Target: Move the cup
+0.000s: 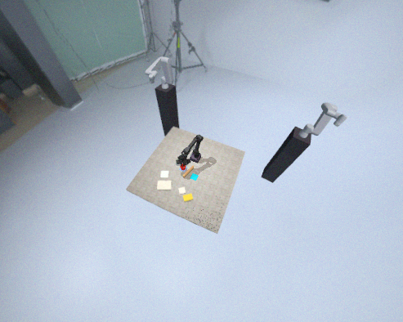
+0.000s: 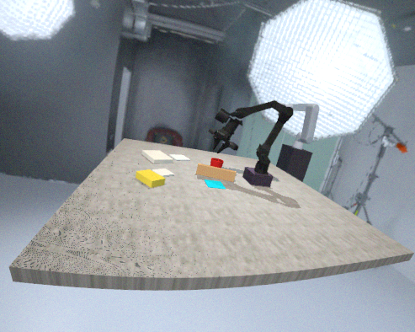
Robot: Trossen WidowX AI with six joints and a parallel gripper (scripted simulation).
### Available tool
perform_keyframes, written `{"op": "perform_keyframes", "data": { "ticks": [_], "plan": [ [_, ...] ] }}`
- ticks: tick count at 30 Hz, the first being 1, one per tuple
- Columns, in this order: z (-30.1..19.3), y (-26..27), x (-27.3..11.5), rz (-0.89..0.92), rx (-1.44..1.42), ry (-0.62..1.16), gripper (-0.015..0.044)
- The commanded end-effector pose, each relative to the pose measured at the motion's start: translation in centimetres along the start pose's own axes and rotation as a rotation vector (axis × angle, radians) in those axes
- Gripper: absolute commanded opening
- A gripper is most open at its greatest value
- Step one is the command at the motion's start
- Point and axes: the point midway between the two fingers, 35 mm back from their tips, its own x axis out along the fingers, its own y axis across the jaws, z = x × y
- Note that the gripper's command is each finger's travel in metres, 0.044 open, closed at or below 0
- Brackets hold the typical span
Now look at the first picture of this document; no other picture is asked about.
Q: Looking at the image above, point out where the yellow rectangular block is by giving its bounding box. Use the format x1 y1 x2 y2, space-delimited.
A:
183 194 193 201

